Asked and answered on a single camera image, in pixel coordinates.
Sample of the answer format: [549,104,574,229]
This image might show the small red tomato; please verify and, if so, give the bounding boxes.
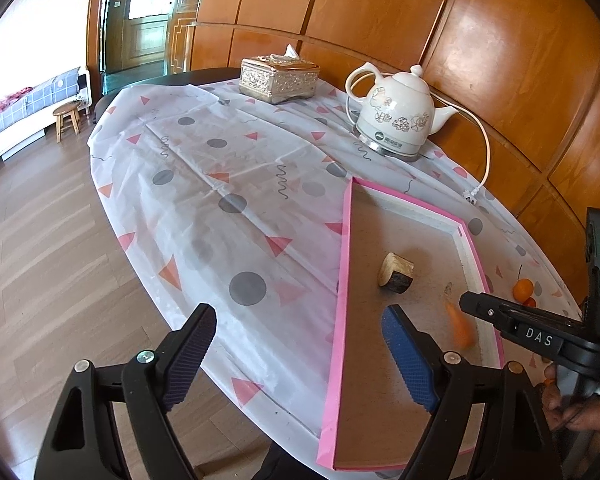
[522,297,536,308]

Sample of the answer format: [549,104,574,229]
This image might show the orange with stem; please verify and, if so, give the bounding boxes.
[512,268,534,304]

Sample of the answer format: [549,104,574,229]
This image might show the small orange carrot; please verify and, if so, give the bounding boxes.
[445,300,477,350]

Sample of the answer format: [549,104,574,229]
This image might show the square sugarcane piece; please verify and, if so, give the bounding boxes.
[377,252,415,294]

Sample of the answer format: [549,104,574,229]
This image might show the person's right hand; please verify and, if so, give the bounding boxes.
[541,364,600,434]

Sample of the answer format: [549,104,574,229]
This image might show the pink shallow tray box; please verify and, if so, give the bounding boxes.
[316,179,486,471]

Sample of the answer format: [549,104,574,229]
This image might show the white patterned tablecloth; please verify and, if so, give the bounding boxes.
[88,81,578,479]

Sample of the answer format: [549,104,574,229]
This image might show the white ceramic electric kettle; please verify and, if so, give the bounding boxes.
[344,63,457,162]

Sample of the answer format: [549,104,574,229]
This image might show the blue plaid sofa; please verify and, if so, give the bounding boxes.
[0,66,92,158]

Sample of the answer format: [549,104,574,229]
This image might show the small wooden stool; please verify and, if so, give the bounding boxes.
[53,101,80,143]

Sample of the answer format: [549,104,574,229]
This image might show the ornate tissue box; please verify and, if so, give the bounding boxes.
[239,44,320,104]

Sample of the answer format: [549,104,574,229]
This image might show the wooden door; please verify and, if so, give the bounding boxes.
[97,0,198,81]

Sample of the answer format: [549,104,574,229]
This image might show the white kettle power cord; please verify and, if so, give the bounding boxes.
[345,68,492,206]

